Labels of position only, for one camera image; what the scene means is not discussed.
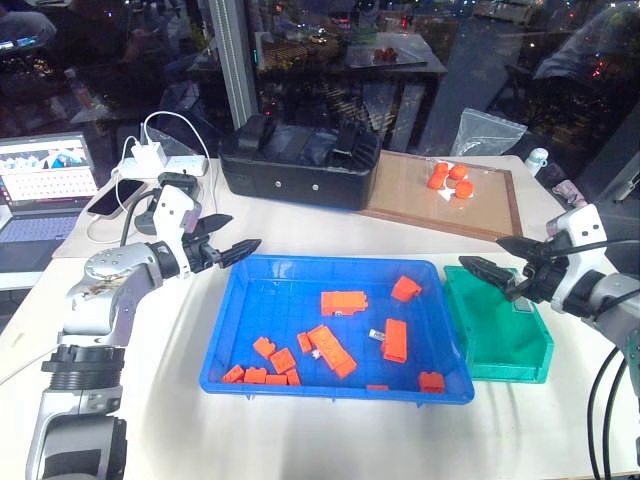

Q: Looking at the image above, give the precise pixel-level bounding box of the tall rectangular orange block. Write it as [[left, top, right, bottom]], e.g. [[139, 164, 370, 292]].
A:
[[381, 318, 409, 363]]

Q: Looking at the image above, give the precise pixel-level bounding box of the white charging cable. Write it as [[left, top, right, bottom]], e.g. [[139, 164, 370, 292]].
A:
[[140, 110, 212, 159]]

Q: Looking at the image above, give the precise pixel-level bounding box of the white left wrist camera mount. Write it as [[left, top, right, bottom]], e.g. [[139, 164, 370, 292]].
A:
[[151, 184, 202, 251]]

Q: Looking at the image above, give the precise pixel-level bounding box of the orange wedge block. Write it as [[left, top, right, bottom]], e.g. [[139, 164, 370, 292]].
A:
[[390, 275, 424, 303]]

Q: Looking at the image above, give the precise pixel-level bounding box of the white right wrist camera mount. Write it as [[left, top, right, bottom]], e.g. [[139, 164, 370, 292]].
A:
[[546, 203, 609, 269]]

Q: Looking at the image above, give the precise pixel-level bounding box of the stubby orange block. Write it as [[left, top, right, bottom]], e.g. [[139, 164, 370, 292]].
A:
[[417, 370, 447, 395]]

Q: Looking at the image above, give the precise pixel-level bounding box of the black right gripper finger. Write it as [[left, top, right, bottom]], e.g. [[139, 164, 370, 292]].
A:
[[495, 235, 555, 261], [457, 255, 520, 302]]

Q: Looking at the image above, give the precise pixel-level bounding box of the clear plastic zip bag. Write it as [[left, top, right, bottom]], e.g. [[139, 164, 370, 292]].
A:
[[449, 106, 529, 158]]

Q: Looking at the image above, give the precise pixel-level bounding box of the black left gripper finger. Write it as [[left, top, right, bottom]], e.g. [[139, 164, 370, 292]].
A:
[[217, 238, 263, 267], [191, 213, 235, 240]]

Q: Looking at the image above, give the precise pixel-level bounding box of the white cased smartphone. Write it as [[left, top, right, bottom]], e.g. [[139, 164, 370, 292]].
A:
[[88, 178, 147, 219]]

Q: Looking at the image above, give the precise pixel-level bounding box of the white power strip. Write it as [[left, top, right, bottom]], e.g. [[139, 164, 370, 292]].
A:
[[116, 153, 210, 180]]

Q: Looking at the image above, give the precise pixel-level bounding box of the white charger plug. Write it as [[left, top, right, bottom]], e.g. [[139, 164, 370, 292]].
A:
[[130, 141, 167, 167]]

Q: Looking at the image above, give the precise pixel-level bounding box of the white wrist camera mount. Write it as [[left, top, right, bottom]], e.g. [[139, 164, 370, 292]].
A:
[[546, 203, 609, 269], [151, 184, 202, 251]]

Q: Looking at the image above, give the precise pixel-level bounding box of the medium square orange block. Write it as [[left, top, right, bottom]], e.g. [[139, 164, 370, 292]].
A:
[[268, 347, 298, 375]]

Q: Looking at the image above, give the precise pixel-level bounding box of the small white bottle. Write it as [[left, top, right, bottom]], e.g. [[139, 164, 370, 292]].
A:
[[524, 147, 549, 178]]

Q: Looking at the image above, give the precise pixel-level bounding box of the black storage case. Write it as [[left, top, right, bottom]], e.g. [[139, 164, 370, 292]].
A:
[[219, 115, 383, 212]]

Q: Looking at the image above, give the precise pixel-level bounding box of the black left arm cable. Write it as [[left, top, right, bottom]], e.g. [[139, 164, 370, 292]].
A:
[[118, 191, 162, 247]]

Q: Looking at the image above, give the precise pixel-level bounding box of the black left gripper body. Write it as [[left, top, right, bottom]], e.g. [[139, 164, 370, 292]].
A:
[[181, 233, 223, 275]]

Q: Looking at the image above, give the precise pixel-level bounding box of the grey window frame post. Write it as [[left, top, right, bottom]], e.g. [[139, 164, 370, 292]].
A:
[[206, 0, 260, 132]]

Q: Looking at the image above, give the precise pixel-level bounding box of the pink crumpled item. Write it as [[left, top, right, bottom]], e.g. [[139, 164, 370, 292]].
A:
[[551, 180, 587, 207]]

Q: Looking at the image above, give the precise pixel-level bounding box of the open laptop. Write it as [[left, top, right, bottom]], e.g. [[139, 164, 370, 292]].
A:
[[0, 131, 102, 291]]

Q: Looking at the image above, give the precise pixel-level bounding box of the long flat orange block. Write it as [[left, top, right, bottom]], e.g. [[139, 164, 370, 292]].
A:
[[306, 324, 359, 379]]

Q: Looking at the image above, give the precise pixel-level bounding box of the blue plastic tray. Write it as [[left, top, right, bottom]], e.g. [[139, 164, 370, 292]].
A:
[[198, 253, 475, 405]]

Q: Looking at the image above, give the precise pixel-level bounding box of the green plastic bin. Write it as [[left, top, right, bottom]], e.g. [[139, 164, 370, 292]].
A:
[[443, 264, 557, 385]]

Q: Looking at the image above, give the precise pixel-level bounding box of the white phone cable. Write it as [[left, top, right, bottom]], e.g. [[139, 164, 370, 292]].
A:
[[86, 213, 123, 245]]

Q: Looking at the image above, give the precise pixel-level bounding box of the large wide orange block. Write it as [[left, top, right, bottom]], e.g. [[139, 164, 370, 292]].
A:
[[320, 290, 370, 319]]

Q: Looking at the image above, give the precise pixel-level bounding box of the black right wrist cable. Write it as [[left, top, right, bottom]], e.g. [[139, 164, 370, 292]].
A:
[[562, 238, 640, 254]]

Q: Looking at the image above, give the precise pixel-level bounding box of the black power adapter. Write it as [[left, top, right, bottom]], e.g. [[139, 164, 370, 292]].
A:
[[156, 171, 199, 194]]

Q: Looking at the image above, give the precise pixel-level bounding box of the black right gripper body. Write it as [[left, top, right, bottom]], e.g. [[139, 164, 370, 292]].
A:
[[519, 234, 577, 304]]

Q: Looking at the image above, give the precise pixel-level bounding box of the wooden framed board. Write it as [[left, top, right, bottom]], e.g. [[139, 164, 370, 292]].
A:
[[356, 150, 524, 243]]

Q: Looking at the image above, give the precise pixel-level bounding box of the black right arm cable loop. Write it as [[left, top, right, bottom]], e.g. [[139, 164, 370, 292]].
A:
[[586, 343, 632, 480]]

